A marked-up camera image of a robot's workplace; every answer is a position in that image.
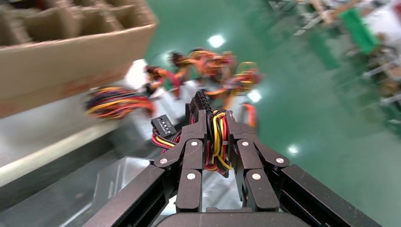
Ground brown divided cardboard box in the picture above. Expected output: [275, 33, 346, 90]
[0, 0, 158, 120]

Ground pile of wire harnesses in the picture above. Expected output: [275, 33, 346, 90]
[205, 61, 265, 101]

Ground power supply with coloured wires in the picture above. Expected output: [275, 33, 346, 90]
[169, 47, 237, 83]
[89, 91, 244, 227]
[84, 86, 157, 121]
[144, 65, 184, 98]
[242, 103, 259, 129]

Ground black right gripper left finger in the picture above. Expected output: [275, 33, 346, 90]
[82, 109, 208, 227]

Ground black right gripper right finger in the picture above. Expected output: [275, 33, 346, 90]
[225, 109, 383, 227]

